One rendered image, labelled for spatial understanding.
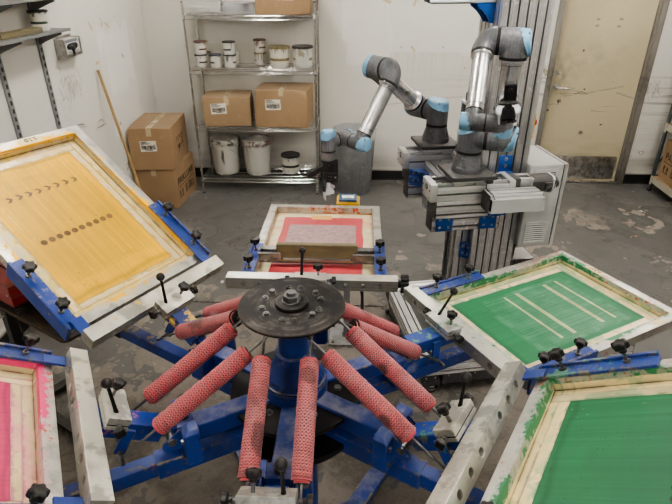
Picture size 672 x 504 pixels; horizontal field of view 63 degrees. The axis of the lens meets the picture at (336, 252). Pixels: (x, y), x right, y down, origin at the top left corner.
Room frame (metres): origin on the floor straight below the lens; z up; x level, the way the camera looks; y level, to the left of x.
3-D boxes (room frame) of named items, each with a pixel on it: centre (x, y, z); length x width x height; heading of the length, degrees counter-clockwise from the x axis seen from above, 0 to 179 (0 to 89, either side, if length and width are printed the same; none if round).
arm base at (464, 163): (2.52, -0.63, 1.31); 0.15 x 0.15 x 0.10
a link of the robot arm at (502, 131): (2.24, -0.68, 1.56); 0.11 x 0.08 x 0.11; 75
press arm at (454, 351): (1.56, -0.43, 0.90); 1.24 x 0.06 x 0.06; 117
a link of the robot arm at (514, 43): (2.49, -0.76, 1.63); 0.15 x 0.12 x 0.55; 75
